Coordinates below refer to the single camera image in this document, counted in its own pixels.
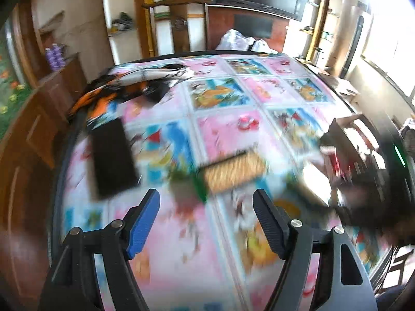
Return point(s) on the patterned cloth bundle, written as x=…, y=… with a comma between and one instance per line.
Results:
x=151, y=83

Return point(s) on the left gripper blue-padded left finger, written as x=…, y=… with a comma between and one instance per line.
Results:
x=139, y=221

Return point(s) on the purple bottles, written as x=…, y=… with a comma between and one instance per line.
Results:
x=55, y=57

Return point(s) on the black smartphone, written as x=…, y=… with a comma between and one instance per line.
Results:
x=114, y=168

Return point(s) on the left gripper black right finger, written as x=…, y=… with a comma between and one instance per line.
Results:
x=274, y=222

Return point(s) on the floral pattern tablecloth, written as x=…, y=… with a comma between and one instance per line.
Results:
x=213, y=255

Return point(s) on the cracker pack with black stripe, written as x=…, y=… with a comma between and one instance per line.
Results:
x=228, y=173

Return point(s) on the white plastic bag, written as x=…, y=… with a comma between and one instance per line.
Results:
x=233, y=40

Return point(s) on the cardboard box tray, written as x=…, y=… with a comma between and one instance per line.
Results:
x=358, y=168

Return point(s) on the wooden sideboard cabinet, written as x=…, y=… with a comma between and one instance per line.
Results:
x=29, y=157

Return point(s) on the wooden chair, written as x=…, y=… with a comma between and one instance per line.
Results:
x=179, y=16

